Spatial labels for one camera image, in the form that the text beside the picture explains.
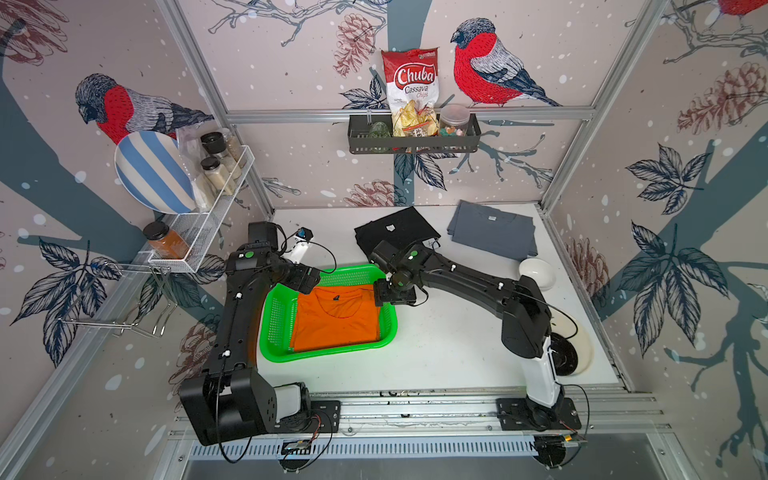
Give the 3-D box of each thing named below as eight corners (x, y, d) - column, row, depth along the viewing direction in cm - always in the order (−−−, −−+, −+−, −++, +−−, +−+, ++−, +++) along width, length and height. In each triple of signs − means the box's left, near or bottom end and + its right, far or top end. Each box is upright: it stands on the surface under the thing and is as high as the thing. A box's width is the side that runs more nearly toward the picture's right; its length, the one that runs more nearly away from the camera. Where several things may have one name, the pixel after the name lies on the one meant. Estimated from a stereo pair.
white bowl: (513, 274, 102) (518, 266, 98) (521, 260, 106) (526, 252, 102) (547, 293, 98) (553, 285, 94) (554, 277, 102) (561, 269, 98)
